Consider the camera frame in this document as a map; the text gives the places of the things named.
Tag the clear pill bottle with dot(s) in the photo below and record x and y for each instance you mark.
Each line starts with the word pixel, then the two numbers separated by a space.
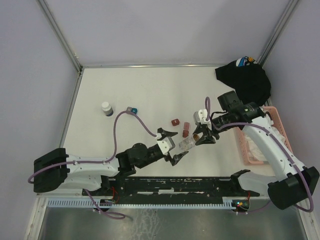
pixel 188 143

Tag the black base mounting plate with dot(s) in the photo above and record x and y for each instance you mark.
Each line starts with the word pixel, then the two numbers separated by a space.
pixel 214 186

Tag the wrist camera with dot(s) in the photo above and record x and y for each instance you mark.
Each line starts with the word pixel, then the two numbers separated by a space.
pixel 166 145
pixel 201 117

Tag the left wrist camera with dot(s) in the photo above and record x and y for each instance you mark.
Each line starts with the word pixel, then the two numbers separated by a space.
pixel 166 145

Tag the left aluminium corner post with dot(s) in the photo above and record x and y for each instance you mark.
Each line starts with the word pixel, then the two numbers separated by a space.
pixel 44 7

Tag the white cloth in basket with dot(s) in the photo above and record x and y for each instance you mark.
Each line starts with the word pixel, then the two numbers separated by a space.
pixel 254 152

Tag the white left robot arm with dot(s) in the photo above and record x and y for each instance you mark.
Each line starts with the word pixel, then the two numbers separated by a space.
pixel 60 170

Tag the black cloth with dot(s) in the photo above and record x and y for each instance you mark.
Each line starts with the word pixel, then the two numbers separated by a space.
pixel 247 78

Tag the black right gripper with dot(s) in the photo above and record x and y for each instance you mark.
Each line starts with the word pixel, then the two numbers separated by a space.
pixel 207 138

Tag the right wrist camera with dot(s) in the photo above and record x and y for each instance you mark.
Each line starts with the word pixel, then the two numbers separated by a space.
pixel 201 117

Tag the aluminium corner post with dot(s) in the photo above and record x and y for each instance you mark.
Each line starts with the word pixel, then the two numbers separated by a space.
pixel 278 30
pixel 44 7

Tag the red Wed pill box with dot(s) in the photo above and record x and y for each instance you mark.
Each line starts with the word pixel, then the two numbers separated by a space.
pixel 175 122

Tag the white capped pill bottle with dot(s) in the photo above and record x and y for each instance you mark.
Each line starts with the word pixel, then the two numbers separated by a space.
pixel 107 109

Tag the red Sat pill box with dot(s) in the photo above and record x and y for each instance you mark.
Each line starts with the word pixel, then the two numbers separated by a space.
pixel 186 129

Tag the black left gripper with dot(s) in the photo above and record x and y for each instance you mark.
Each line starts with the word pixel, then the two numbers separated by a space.
pixel 175 158

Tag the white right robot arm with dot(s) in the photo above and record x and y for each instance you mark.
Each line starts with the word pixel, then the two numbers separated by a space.
pixel 252 120

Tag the pink perforated basket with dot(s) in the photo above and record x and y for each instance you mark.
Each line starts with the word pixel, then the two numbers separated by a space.
pixel 274 120

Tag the teal pill box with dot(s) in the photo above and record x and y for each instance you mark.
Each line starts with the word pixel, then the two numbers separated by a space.
pixel 134 110

